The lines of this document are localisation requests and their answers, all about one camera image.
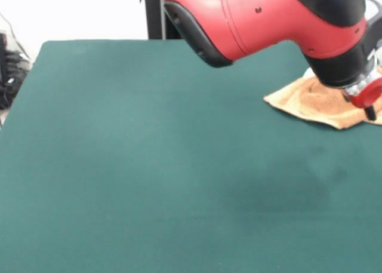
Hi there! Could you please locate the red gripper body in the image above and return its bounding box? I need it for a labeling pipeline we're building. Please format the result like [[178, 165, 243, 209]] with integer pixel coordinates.
[[349, 78, 382, 109]]

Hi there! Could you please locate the orange terry towel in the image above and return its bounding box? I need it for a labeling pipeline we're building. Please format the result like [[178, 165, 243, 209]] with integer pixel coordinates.
[[263, 66, 382, 131]]

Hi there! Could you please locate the dark green table cloth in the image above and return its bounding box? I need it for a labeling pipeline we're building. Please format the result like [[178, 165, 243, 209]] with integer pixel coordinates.
[[0, 39, 382, 273]]

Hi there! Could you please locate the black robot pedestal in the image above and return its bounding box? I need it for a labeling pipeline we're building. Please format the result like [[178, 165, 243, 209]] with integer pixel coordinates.
[[138, 0, 186, 40]]

